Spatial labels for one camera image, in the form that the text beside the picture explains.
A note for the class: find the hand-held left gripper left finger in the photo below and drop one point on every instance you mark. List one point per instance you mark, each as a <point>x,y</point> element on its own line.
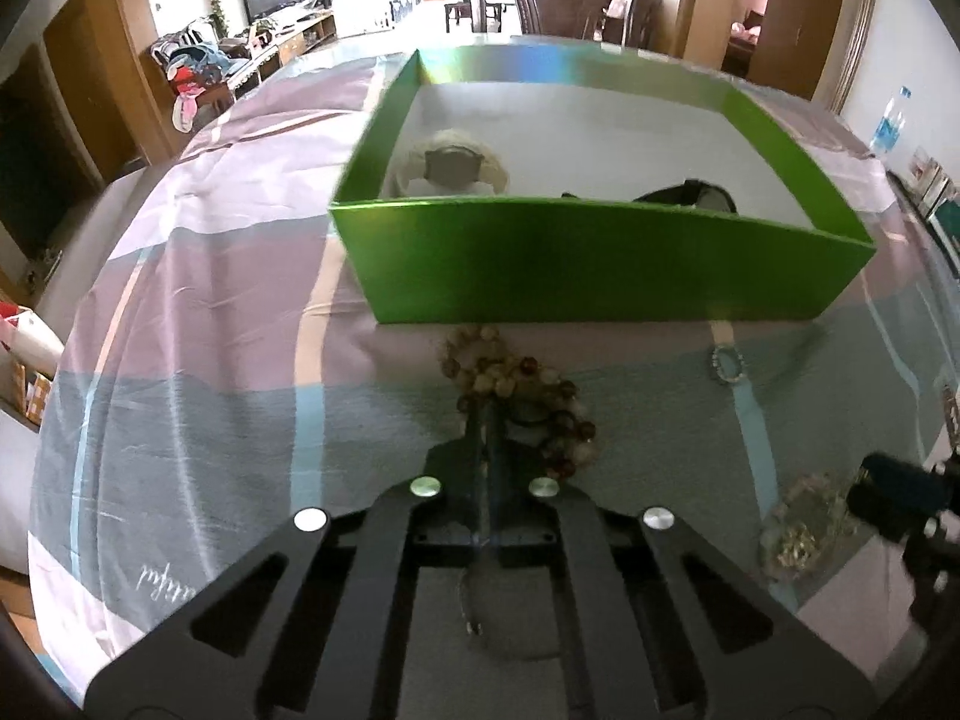
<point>474,457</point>

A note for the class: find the plastic water bottle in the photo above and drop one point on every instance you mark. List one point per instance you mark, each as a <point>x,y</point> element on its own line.
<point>891,124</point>

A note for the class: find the black wristwatch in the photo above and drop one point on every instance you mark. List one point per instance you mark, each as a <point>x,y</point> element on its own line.
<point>694,195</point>

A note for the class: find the pile of clothes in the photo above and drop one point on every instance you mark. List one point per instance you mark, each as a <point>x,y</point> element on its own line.
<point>199,67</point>

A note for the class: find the green cardboard box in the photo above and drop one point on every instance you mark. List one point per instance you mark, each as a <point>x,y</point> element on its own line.
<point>592,270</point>

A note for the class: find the wooden television cabinet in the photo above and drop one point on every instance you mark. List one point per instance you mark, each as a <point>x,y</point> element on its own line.
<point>296,41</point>

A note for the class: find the cardboard box with papers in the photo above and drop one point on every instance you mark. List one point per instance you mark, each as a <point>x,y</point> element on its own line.
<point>26,360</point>

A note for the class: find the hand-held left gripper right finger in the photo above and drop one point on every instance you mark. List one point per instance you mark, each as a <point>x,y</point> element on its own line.
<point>517,519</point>

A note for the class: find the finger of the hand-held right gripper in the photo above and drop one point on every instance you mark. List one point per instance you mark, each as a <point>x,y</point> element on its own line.
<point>904,476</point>
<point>885,510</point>

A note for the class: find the white wristwatch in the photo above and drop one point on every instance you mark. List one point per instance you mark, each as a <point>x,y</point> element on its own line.
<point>454,165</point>

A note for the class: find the stack of books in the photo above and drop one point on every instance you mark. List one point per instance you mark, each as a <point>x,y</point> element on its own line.
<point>934,187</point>

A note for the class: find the striped printed tablecloth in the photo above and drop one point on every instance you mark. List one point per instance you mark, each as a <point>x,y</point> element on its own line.
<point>225,360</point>

